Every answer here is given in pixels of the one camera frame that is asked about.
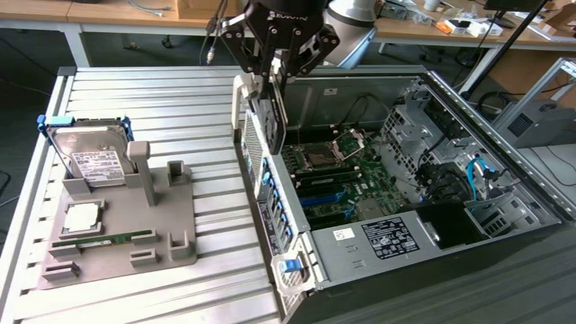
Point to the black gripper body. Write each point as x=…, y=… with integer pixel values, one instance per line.
x=288, y=11

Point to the green graphics card black fan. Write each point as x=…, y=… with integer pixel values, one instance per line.
x=275, y=121

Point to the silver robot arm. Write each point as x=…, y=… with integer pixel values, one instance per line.
x=353, y=20

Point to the open metal PC case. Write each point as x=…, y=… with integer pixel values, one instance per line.
x=315, y=98

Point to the brown cardboard box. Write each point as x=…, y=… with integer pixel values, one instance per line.
x=563, y=17
x=203, y=8

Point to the metal socket cover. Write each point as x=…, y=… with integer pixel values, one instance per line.
x=351, y=141

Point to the white cup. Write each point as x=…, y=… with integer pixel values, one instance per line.
x=432, y=4

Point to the orange white box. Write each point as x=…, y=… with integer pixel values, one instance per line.
x=449, y=26

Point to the CPU socket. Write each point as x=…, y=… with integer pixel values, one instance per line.
x=320, y=157

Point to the black RAM stick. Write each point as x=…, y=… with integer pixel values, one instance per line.
x=325, y=180

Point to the black stand pole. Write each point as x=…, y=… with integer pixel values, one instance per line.
x=495, y=57

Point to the green motherboard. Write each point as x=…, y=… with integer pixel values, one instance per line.
x=373, y=182

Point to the black monitor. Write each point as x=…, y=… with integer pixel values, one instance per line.
x=512, y=4

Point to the hard disk blue caddy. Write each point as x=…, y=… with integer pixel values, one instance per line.
x=89, y=152

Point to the silver chipset heat sink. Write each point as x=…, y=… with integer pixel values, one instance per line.
x=372, y=208

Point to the grey computer tower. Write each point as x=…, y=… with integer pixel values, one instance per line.
x=540, y=125

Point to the grey plastic parts rack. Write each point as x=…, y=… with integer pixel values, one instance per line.
x=116, y=216

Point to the grey power supply unit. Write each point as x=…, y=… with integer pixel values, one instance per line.
x=387, y=239

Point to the silver CPU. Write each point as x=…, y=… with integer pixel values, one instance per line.
x=81, y=217

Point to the blue case latch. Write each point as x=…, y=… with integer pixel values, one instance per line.
x=289, y=265

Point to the green RAM stick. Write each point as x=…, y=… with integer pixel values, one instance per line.
x=105, y=240

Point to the wooden desk white frame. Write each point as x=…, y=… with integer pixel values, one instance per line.
x=563, y=40
x=36, y=13

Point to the aluminium profile frame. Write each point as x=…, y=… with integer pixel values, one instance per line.
x=563, y=64

